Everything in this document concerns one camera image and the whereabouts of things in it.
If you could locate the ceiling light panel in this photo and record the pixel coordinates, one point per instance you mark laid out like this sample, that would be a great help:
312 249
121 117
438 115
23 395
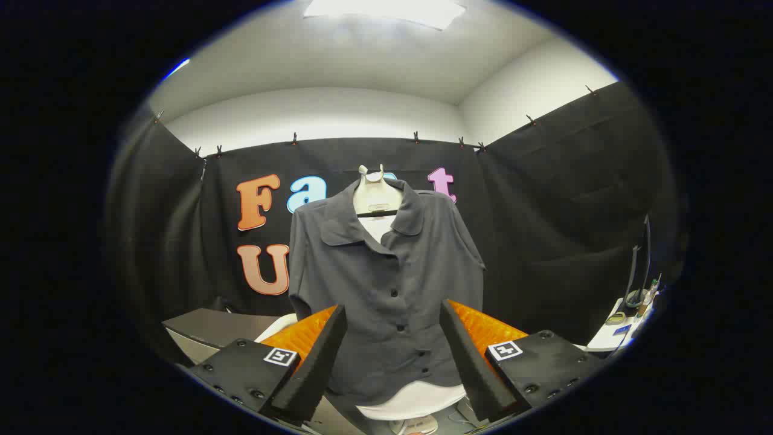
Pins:
386 9

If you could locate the steamer stand base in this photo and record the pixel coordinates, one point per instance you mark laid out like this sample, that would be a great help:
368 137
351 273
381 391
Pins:
416 426

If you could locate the grey button-up shirt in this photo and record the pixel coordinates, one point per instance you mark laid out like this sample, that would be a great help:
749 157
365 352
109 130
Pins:
374 302

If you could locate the white side table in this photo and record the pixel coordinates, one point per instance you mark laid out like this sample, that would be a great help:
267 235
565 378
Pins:
607 339

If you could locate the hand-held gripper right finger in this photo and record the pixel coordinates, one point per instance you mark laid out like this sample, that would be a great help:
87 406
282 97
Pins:
468 356

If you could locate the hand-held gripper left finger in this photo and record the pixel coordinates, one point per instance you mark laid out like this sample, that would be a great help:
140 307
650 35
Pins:
314 368

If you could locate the grey drawer cabinet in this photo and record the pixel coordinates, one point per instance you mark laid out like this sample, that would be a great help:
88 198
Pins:
211 327

